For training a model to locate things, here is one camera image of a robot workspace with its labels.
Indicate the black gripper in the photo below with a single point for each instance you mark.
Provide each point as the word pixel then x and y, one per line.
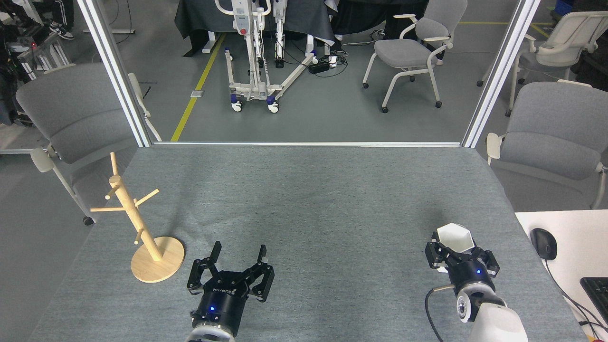
pixel 468 274
pixel 223 299

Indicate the white hexagonal cup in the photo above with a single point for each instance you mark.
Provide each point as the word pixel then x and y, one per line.
pixel 455 237

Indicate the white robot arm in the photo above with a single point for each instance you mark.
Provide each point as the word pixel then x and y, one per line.
pixel 209 336
pixel 494 318

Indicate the wooden cup rack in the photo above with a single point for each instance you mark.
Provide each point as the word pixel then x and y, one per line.
pixel 154 259

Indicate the dark equipment rack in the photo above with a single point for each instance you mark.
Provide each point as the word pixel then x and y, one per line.
pixel 19 52

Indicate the black computer mouse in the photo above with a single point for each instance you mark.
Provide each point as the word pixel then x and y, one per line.
pixel 544 243

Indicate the white desk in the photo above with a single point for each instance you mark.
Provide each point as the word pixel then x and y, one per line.
pixel 579 237

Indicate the black keyboard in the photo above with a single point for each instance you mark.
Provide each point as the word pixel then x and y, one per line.
pixel 597 294

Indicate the grey office chair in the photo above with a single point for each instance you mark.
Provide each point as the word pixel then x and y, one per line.
pixel 76 114
pixel 555 137

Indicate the metal floor plate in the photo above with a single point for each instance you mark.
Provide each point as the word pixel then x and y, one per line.
pixel 196 93

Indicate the white stand on wheels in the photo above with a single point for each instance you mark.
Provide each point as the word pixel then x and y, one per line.
pixel 259 88

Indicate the black power strip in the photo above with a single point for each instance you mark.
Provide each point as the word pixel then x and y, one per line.
pixel 318 66

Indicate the white mesh office chair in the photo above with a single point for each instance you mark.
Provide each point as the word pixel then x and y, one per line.
pixel 570 33

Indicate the black table cloth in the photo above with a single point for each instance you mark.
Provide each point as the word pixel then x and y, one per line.
pixel 299 19

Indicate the person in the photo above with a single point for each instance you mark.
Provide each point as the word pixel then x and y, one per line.
pixel 61 19

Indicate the silver frame crossbar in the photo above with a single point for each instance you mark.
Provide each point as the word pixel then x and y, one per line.
pixel 308 143

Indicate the silver frame post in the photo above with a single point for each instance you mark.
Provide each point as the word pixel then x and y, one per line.
pixel 498 71
pixel 116 71

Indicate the grey chair with white frame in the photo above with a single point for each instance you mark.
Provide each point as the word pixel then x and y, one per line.
pixel 408 52

